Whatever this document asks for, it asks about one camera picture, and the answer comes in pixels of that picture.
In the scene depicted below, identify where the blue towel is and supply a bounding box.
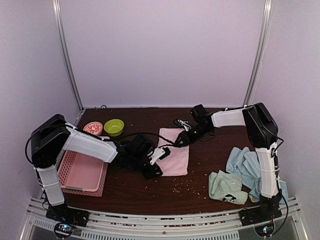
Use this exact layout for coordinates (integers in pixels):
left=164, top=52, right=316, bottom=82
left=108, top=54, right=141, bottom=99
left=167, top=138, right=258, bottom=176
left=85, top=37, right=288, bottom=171
left=226, top=146, right=288, bottom=205

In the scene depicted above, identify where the red patterned bowl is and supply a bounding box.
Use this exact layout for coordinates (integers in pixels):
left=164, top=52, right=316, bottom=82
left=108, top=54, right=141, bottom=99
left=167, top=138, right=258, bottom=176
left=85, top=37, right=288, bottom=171
left=83, top=121, right=103, bottom=136

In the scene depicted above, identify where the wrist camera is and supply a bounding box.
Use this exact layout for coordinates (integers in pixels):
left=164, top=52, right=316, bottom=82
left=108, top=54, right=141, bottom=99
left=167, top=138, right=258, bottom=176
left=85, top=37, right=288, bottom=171
left=173, top=118, right=194, bottom=131
left=148, top=147, right=171, bottom=166

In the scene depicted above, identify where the right aluminium frame post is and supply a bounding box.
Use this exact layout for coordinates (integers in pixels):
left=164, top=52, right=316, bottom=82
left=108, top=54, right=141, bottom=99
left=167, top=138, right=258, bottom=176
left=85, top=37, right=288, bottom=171
left=243, top=0, right=274, bottom=106

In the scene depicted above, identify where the green towel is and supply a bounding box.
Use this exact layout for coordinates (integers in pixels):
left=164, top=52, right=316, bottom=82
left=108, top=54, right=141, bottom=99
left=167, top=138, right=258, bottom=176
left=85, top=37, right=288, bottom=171
left=208, top=170, right=248, bottom=205

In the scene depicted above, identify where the pink towel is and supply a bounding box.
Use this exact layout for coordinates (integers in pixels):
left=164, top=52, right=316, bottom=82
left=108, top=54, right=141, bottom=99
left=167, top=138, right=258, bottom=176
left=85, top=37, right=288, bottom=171
left=156, top=128, right=189, bottom=177

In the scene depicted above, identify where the aluminium front rail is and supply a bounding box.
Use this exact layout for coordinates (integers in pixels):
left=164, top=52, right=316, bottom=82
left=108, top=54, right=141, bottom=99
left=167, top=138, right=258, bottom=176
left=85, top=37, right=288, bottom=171
left=19, top=196, right=310, bottom=240

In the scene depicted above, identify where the aluminium frame post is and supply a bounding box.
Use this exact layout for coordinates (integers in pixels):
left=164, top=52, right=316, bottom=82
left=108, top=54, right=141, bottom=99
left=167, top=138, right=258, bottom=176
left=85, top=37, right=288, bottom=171
left=52, top=0, right=84, bottom=112
left=243, top=0, right=274, bottom=106

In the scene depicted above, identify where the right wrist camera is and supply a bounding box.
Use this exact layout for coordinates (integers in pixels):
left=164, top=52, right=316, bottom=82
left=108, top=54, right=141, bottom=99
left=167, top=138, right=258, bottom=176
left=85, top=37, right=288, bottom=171
left=173, top=118, right=194, bottom=131

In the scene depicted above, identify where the pink plastic basket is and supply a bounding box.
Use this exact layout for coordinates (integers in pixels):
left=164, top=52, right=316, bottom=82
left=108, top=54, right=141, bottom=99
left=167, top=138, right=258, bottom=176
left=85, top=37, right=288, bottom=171
left=58, top=134, right=117, bottom=196

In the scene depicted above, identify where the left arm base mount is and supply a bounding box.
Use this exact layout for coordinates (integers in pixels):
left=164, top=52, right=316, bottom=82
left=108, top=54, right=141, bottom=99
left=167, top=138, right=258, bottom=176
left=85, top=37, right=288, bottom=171
left=45, top=208, right=90, bottom=239

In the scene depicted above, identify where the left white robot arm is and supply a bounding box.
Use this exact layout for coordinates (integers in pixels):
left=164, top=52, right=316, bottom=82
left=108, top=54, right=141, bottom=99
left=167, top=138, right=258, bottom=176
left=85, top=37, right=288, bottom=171
left=25, top=113, right=169, bottom=222

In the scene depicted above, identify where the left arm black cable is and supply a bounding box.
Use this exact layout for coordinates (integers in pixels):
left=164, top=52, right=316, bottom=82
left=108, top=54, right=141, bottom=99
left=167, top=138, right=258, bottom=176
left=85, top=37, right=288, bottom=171
left=24, top=124, right=178, bottom=163

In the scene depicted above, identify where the left aluminium frame post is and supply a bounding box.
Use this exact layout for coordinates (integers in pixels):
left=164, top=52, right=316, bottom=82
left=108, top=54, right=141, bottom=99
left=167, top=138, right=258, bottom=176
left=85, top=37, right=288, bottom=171
left=52, top=0, right=84, bottom=112

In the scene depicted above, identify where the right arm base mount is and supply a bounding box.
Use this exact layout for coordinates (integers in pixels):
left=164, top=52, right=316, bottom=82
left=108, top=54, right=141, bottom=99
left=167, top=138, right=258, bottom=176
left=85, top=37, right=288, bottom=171
left=238, top=206, right=282, bottom=238

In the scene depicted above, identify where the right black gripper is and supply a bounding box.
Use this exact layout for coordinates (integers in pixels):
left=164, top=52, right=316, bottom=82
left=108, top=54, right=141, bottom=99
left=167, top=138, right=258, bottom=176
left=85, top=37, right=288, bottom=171
left=174, top=123, right=212, bottom=146

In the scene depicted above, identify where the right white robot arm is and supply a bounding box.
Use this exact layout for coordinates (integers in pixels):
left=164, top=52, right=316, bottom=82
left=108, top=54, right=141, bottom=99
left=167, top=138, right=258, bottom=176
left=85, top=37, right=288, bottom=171
left=173, top=102, right=282, bottom=221

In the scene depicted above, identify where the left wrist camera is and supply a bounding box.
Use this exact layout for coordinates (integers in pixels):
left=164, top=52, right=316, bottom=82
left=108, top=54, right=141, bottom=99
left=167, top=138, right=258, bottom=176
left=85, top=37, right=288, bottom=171
left=148, top=147, right=171, bottom=166

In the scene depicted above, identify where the green bowl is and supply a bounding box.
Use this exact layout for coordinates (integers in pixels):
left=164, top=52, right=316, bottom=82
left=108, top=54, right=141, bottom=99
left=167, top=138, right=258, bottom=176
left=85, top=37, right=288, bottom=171
left=103, top=119, right=125, bottom=137

